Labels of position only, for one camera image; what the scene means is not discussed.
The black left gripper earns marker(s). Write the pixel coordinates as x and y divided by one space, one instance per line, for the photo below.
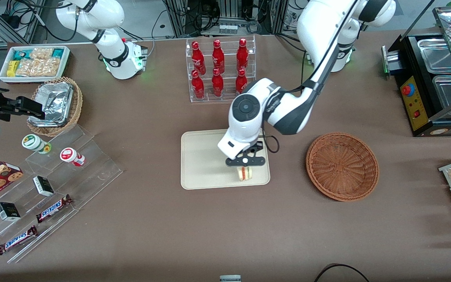
258 147

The triangular sandwich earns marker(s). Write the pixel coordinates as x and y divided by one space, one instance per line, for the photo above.
245 174

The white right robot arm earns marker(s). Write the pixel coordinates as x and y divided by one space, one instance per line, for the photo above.
118 58

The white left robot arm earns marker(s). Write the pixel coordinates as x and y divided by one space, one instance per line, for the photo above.
249 125

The light tan wicker basket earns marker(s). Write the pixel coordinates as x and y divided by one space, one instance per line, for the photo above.
77 103

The beige plastic tray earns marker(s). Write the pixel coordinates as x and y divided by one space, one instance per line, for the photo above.
202 160

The brown wicker basket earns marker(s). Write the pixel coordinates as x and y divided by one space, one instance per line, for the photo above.
343 168

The aluminium foil container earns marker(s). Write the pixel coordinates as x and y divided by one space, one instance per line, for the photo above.
53 86
55 107

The green lid yogurt cup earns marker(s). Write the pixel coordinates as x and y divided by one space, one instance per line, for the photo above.
33 142

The yellow snack packet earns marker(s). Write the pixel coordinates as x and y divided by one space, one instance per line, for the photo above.
12 68

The large clear cracker bag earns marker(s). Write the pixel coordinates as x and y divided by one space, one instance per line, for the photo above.
37 67

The green snack packet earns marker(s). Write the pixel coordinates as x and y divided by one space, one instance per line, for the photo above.
21 54

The clear acrylic bottle rack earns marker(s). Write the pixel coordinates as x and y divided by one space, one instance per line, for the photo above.
229 98

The small clear cracker bag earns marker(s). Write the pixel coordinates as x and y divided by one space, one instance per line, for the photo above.
41 53

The white rectangular snack bin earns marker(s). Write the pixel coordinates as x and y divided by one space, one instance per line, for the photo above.
65 62

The red lid yogurt cup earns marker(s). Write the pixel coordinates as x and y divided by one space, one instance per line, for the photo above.
69 155

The teal snack packet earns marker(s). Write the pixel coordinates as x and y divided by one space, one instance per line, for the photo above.
57 53

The red cola bottle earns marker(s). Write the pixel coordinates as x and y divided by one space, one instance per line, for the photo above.
197 58
218 56
198 86
242 55
217 84
240 80

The small black carton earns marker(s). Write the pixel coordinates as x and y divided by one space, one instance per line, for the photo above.
8 211
44 186

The clear acrylic stepped display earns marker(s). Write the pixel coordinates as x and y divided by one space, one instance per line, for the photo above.
92 164

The Snickers chocolate bar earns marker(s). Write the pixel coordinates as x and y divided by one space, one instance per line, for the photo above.
53 208
16 239

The grey connector block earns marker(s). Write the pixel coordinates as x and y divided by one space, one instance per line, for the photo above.
228 29

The small grey device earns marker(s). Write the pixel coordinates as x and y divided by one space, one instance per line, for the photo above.
230 278

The black hot food warmer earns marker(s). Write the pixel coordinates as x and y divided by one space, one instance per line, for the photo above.
421 98

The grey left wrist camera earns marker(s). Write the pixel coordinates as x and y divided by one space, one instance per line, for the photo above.
245 161

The aluminium equipment frame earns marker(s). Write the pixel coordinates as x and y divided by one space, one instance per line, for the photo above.
225 11

